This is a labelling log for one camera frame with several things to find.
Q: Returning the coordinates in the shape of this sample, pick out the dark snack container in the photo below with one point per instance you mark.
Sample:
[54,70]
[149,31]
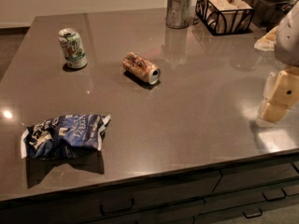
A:
[267,13]

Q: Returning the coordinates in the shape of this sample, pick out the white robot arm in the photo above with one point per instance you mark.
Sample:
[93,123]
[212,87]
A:
[286,46]

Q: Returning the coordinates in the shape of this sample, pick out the right upper drawer with handle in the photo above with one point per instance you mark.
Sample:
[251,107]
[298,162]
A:
[238,184]

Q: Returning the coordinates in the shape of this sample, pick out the left drawer with handle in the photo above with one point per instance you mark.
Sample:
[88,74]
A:
[148,201]

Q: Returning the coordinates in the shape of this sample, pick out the yellow snack packet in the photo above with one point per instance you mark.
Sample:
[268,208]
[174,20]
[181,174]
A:
[267,42]

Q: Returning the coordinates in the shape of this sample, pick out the drawer with handle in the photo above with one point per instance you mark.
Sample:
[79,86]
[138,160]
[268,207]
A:
[148,201]
[238,184]
[248,203]

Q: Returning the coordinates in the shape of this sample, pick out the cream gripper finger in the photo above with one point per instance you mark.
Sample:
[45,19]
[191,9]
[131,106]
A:
[280,94]

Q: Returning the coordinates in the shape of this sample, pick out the orange soda can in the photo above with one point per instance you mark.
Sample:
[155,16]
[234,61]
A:
[142,68]

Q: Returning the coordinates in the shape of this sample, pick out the metal utensil cup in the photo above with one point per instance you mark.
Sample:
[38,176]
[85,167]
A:
[178,13]

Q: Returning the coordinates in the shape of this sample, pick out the lower right drawer with handle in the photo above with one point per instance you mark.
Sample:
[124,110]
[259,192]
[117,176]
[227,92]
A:
[248,203]

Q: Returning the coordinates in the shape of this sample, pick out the green and white soda can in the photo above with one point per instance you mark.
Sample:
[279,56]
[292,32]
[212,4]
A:
[72,47]

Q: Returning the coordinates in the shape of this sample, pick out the black wire napkin holder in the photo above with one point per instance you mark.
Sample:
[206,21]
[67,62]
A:
[224,17]

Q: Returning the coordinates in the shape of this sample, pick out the crumpled blue chip bag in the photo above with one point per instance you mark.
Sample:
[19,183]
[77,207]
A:
[64,137]

